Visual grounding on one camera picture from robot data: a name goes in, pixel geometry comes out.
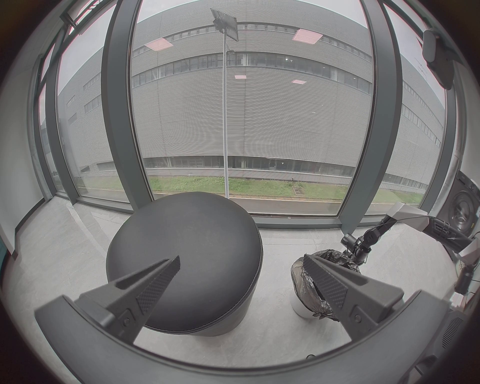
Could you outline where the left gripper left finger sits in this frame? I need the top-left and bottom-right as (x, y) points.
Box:
(76, 256), (182, 344)

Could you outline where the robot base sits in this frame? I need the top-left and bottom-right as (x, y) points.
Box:
(414, 262), (480, 376)

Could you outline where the black plastic bag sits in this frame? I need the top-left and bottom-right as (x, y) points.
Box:
(290, 249), (362, 322)

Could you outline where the white trash bin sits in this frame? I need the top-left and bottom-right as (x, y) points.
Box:
(292, 296), (320, 319)

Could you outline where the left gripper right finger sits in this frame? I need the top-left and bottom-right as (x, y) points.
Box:
(302, 254), (406, 343)

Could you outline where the window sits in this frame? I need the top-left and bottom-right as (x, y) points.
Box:
(34, 0), (466, 237)

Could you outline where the dark grey round chair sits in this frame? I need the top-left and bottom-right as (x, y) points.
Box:
(106, 191), (264, 337)

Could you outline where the dark grey washing machine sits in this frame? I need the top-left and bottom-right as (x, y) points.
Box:
(437, 170), (480, 241)

